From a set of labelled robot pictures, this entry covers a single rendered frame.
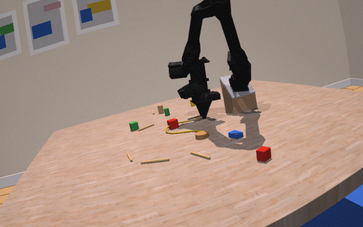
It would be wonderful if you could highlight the green cube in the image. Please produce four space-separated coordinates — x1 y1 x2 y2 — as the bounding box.
129 121 139 131

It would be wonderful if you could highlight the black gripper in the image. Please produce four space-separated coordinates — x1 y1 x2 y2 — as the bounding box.
189 75 221 119

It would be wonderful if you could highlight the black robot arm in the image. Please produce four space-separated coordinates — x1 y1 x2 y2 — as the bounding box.
168 0 251 99

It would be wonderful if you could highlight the round wooden button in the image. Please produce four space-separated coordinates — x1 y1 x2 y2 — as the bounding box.
195 131 209 140

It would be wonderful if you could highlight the green cylinder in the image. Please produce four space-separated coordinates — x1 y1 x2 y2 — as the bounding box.
164 108 170 116

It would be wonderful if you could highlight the small blue block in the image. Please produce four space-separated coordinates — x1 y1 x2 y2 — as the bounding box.
228 130 243 139

